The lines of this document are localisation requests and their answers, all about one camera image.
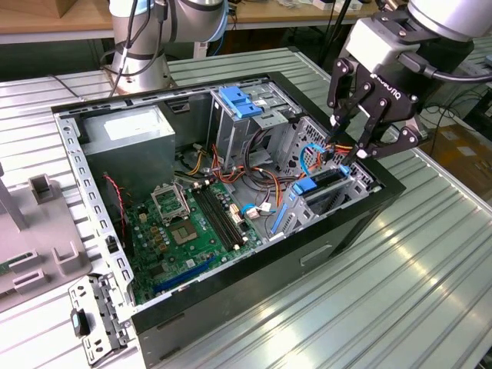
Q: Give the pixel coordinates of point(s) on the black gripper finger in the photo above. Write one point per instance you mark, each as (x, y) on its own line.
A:
(403, 139)
(338, 80)

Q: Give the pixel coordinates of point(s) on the hard disk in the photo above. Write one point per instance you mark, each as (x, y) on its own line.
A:
(305, 186)

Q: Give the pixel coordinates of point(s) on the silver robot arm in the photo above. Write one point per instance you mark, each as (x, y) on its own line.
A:
(138, 73)

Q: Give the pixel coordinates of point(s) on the perforated metal disk bay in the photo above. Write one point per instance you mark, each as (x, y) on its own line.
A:
(303, 223)

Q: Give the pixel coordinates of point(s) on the black tripod stand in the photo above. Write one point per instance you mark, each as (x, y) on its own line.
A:
(338, 34)

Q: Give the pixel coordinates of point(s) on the large brown cardboard box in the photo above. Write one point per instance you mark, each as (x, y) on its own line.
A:
(461, 161)

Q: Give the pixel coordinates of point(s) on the wooden desk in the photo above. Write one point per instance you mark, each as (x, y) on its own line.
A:
(292, 13)

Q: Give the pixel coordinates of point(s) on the metal slat side table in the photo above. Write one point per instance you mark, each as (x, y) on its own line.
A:
(482, 54)

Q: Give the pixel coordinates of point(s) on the blue plastic latch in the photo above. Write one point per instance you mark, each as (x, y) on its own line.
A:
(240, 104)

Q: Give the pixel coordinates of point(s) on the grey metal drive cage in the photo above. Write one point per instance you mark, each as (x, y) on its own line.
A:
(230, 134)

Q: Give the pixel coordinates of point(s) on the black RAM slot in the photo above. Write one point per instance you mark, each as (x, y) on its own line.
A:
(226, 215)
(216, 219)

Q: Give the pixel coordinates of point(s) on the green motherboard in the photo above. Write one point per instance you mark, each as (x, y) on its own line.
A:
(200, 246)

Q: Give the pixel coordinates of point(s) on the CPU socket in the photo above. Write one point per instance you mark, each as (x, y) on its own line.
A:
(183, 232)

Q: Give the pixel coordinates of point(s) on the black PC case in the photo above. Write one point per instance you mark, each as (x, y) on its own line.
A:
(238, 284)

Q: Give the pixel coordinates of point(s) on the grey power supply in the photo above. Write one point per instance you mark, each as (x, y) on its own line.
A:
(130, 161)

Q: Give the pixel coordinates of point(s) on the blue expansion slot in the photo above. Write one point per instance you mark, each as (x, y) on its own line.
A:
(184, 275)

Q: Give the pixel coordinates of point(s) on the grey parts rack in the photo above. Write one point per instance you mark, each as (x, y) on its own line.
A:
(42, 230)

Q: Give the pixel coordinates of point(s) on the black latch clip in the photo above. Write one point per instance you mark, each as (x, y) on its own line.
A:
(80, 324)

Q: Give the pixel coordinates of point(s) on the green RAM stick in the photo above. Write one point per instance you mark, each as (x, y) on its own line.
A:
(9, 266)

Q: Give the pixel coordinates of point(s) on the white camera box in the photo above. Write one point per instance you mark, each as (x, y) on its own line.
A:
(373, 42)

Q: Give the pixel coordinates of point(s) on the hinged metal slot bracket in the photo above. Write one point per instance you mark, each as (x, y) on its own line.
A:
(102, 307)

